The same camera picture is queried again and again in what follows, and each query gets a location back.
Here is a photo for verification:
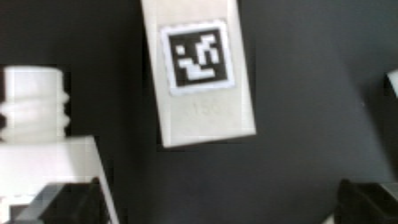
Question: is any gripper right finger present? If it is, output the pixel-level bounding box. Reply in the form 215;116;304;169
334;179;398;224

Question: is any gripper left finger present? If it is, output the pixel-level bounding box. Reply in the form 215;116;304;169
14;178;110;224

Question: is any white round stool seat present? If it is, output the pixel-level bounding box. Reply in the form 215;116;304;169
385;69;398;98

